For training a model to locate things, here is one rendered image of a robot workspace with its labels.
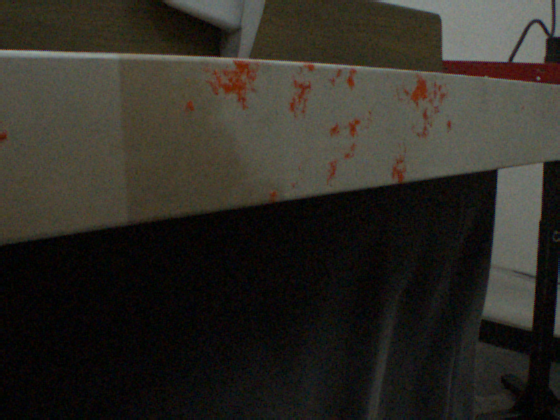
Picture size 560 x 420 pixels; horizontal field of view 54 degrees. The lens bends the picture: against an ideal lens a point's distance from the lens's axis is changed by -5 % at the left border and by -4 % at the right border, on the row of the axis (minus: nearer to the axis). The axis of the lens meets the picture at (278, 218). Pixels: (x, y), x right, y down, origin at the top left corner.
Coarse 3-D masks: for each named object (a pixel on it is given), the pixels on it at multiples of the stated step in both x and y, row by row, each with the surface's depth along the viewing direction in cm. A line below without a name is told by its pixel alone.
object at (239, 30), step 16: (176, 0) 25; (192, 0) 26; (208, 0) 26; (224, 0) 27; (240, 0) 27; (256, 0) 27; (208, 16) 26; (224, 16) 27; (240, 16) 27; (256, 16) 27; (224, 32) 28; (240, 32) 27; (224, 48) 28; (240, 48) 27
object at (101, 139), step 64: (0, 64) 10; (64, 64) 11; (128, 64) 12; (192, 64) 13; (256, 64) 14; (320, 64) 16; (0, 128) 10; (64, 128) 11; (128, 128) 12; (192, 128) 13; (256, 128) 15; (320, 128) 16; (384, 128) 18; (448, 128) 20; (512, 128) 24; (0, 192) 11; (64, 192) 11; (128, 192) 12; (192, 192) 13; (256, 192) 15; (320, 192) 16
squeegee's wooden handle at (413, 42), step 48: (0, 0) 22; (48, 0) 23; (96, 0) 24; (144, 0) 26; (288, 0) 32; (336, 0) 34; (0, 48) 22; (48, 48) 23; (96, 48) 25; (144, 48) 26; (192, 48) 28; (288, 48) 32; (336, 48) 35; (384, 48) 38; (432, 48) 41
